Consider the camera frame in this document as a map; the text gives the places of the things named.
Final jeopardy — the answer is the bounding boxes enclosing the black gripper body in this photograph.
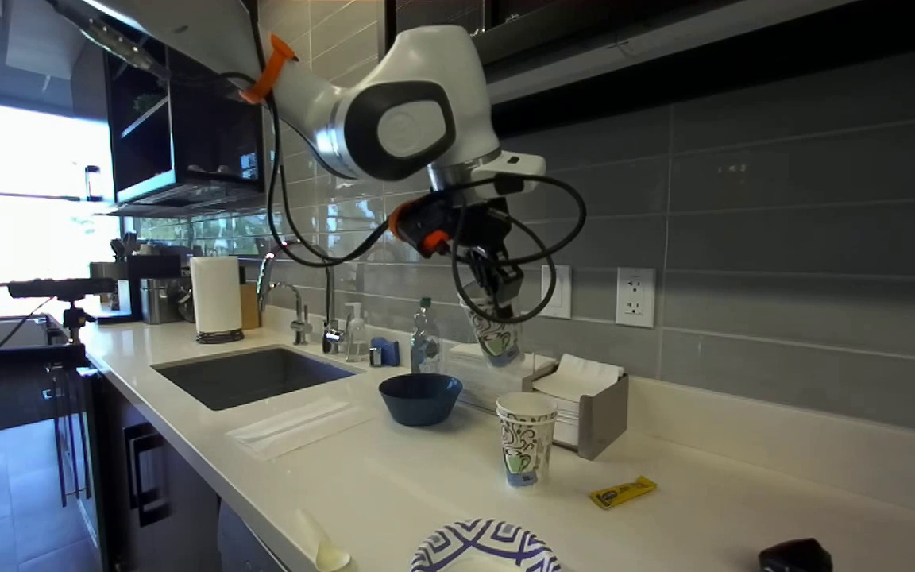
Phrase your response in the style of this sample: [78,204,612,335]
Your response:
[455,200,514,281]

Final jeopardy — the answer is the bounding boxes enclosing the clear bottle green cap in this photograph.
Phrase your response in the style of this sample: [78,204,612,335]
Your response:
[406,293,443,380]

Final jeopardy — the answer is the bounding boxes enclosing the blue sponge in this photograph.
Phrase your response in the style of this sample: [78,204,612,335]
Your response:
[365,335,403,373]

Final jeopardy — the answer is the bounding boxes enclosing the dark blue bowl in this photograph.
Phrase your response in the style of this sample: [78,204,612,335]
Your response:
[373,368,466,433]

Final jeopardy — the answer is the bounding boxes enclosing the small clear bottle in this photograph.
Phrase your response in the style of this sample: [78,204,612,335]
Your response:
[344,298,372,365]

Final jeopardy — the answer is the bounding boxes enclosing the grey napkin holder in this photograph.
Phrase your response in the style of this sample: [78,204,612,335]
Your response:
[520,365,631,462]

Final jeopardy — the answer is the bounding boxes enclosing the chrome sink faucet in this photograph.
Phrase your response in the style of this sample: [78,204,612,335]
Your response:
[252,244,317,350]

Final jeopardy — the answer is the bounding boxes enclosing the yellow packet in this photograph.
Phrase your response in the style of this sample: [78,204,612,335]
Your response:
[584,475,664,516]

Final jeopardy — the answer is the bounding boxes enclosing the brown wooden block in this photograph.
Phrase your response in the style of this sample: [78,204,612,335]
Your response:
[237,278,268,335]

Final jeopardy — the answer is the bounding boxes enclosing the dark sink basin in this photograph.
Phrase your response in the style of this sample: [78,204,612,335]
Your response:
[148,344,359,412]

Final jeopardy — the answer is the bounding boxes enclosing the blue patterned paper plate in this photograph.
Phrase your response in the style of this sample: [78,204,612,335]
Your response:
[406,511,564,572]

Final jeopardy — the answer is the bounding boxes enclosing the white paper towel roll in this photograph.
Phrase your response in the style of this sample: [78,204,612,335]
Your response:
[186,255,246,347]

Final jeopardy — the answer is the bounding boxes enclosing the dark upper cabinet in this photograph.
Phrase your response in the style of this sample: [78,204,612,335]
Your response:
[373,0,915,143]

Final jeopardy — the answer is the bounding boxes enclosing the dark open shelf cabinet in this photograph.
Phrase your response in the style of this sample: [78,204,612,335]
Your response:
[99,40,271,212]

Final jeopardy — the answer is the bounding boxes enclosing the silver coffee machine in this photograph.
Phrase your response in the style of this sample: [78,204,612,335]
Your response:
[103,233,196,329]

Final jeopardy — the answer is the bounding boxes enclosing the dark lower cabinet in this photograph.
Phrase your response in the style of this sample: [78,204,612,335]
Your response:
[86,368,301,572]

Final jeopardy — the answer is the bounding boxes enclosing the small black round object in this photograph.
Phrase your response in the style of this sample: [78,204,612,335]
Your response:
[756,538,837,572]

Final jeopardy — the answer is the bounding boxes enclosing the bright window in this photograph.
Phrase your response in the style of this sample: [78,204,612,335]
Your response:
[0,92,125,324]

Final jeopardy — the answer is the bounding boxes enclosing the black cart table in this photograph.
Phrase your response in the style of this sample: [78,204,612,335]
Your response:
[0,312,96,511]

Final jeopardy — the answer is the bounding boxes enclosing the white wall switch plate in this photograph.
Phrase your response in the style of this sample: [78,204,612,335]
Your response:
[539,260,579,321]

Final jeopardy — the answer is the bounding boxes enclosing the orange wrist cable tie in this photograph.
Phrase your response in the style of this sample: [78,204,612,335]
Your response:
[385,198,456,256]

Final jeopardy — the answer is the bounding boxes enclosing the white wall outlet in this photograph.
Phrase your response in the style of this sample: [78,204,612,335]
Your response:
[612,265,660,332]

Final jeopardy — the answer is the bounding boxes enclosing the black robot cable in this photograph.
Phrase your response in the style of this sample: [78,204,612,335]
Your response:
[246,0,589,329]

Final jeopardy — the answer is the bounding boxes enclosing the orange arm strap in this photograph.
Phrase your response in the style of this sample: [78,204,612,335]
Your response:
[237,35,301,107]

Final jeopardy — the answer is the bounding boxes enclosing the black camera on tripod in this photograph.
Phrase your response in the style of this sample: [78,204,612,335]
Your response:
[6,273,100,347]

